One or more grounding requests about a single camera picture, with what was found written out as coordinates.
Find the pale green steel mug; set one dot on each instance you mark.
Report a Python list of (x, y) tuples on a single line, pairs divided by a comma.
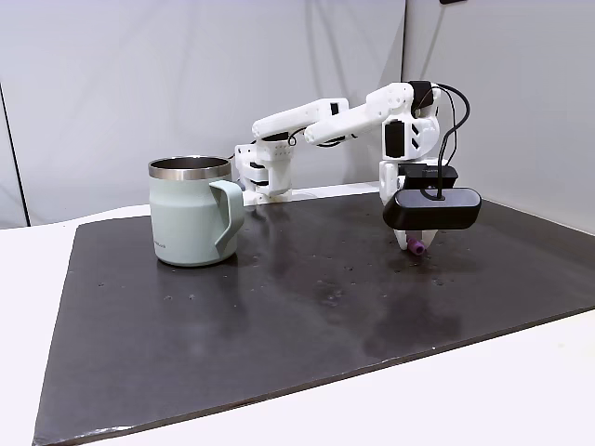
[(190, 218)]

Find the purple pen grip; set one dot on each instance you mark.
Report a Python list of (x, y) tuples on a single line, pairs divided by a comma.
[(416, 247)]

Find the black object on wall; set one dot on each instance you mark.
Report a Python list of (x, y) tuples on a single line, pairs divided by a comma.
[(453, 1)]

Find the dark grey table mat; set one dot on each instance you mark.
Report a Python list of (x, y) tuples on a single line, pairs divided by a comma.
[(279, 325)]

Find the black oval camera box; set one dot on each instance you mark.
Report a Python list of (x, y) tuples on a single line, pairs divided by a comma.
[(432, 209)]

